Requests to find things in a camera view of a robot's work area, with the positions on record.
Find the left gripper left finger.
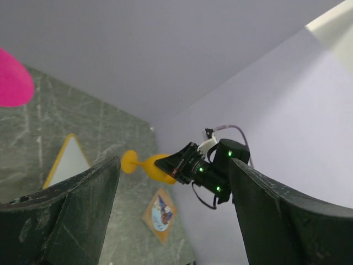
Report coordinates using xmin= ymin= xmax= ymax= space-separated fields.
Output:
xmin=1 ymin=157 xmax=120 ymax=264

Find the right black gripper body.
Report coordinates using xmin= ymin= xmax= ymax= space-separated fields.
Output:
xmin=173 ymin=142 xmax=210 ymax=184

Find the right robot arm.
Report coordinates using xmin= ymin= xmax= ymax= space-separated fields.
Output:
xmin=154 ymin=139 xmax=250 ymax=210

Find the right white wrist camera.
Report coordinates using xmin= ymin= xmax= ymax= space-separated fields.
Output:
xmin=197 ymin=128 xmax=218 ymax=157

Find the pink wine glass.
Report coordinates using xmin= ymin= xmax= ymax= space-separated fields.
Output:
xmin=1 ymin=48 xmax=35 ymax=108

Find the orange framed whiteboard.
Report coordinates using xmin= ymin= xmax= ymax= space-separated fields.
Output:
xmin=42 ymin=134 xmax=91 ymax=189

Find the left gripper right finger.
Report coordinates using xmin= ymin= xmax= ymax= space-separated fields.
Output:
xmin=229 ymin=159 xmax=352 ymax=264

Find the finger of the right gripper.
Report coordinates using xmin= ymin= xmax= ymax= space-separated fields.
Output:
xmin=154 ymin=146 xmax=190 ymax=177

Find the orange wine glass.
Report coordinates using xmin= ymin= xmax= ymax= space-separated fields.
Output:
xmin=121 ymin=150 xmax=177 ymax=185

